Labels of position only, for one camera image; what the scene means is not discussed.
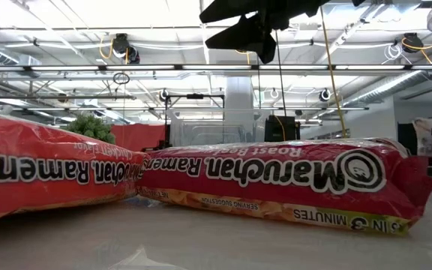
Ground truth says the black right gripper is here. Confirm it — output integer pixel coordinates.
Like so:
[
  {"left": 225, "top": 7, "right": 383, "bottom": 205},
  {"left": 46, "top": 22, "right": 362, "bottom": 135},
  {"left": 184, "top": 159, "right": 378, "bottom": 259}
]
[{"left": 199, "top": 0, "right": 332, "bottom": 65}]

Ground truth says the dark red beef ramen pack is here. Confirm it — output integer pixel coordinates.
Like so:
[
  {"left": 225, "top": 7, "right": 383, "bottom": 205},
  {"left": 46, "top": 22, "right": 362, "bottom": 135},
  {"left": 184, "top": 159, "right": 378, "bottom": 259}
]
[{"left": 136, "top": 137, "right": 432, "bottom": 237}]

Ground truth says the orange chicken ramen pack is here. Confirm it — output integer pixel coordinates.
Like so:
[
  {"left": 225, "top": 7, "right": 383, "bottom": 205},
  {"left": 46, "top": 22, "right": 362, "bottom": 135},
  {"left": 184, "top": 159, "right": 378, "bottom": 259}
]
[{"left": 0, "top": 113, "right": 149, "bottom": 230}]

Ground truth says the black computer case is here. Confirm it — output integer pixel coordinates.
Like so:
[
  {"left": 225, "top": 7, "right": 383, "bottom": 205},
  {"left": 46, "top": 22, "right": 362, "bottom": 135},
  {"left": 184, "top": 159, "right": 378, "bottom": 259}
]
[{"left": 263, "top": 115, "right": 302, "bottom": 143}]

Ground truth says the overhead LED light bar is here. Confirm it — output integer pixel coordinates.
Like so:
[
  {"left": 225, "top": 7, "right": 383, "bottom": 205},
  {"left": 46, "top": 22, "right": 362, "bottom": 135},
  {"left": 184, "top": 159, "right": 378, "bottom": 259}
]
[{"left": 0, "top": 64, "right": 432, "bottom": 72}]

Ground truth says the red background panel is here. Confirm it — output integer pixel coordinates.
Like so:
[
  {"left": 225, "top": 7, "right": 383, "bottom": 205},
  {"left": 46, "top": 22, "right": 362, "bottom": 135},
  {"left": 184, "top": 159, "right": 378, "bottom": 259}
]
[{"left": 110, "top": 123, "right": 167, "bottom": 152}]

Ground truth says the green artificial plant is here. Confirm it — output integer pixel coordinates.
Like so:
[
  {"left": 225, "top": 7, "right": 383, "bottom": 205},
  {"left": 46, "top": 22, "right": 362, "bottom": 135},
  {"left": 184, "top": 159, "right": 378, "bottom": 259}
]
[{"left": 64, "top": 114, "right": 116, "bottom": 146}]

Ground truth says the white patterned sheet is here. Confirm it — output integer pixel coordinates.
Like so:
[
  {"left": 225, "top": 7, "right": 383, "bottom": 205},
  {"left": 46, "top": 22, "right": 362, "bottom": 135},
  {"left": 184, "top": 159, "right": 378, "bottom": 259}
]
[{"left": 412, "top": 117, "right": 432, "bottom": 158}]

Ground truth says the thin black hanging cable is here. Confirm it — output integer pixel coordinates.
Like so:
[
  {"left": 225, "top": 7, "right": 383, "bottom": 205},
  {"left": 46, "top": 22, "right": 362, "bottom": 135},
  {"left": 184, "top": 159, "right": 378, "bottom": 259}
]
[{"left": 255, "top": 63, "right": 263, "bottom": 110}]

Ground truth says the black background rig frame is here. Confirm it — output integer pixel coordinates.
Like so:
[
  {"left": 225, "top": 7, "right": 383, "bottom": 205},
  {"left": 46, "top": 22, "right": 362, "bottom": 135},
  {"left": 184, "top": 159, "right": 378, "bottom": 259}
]
[{"left": 163, "top": 93, "right": 227, "bottom": 149}]

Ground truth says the yellow hanging cable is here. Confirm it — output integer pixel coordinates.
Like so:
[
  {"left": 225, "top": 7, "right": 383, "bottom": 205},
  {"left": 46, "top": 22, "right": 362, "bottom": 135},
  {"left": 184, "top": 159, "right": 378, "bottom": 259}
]
[{"left": 319, "top": 5, "right": 349, "bottom": 139}]

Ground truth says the black ceiling cord reel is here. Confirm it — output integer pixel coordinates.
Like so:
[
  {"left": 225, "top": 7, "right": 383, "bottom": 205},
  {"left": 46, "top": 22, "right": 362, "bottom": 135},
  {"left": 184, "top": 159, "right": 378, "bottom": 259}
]
[
  {"left": 401, "top": 32, "right": 426, "bottom": 53},
  {"left": 110, "top": 32, "right": 141, "bottom": 65}
]

